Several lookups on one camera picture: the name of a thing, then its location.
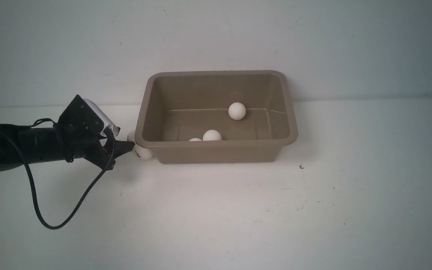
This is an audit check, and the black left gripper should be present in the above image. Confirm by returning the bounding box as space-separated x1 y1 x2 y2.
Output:
64 125 135 170

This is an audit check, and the tan plastic bin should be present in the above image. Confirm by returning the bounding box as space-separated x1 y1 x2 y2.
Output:
134 70 298 164

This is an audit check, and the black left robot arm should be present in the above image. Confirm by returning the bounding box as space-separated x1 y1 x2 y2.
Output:
0 123 135 171

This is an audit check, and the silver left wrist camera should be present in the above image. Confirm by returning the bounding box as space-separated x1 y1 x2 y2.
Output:
83 99 120 137

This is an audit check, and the black left camera cable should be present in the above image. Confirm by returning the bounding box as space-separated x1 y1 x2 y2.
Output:
0 118 116 230

